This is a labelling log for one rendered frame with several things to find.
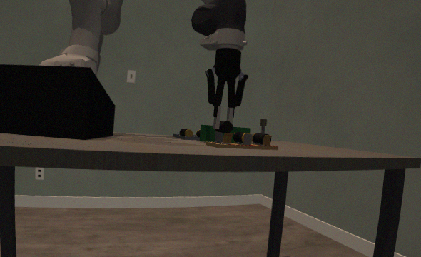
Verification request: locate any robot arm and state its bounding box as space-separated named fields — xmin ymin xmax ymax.
xmin=39 ymin=0 xmax=247 ymax=76

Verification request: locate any green open-top box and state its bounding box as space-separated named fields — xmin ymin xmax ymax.
xmin=200 ymin=125 xmax=251 ymax=143

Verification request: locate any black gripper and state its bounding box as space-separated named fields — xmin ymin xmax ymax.
xmin=205 ymin=48 xmax=248 ymax=129

